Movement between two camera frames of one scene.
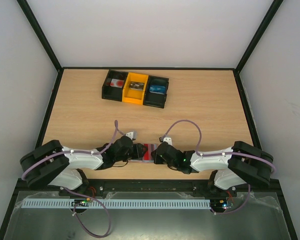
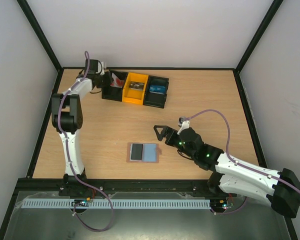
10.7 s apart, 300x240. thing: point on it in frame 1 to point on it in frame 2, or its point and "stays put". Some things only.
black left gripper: x=137 y=152 to x=109 y=80
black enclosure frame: x=236 y=70 stays put
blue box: x=157 y=89 stays put
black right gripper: x=157 y=154 to x=168 y=135
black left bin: x=112 y=88 stays put
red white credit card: x=151 y=148 to x=116 y=82
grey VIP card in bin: x=136 y=85 stays put
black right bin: x=156 y=91 stays put
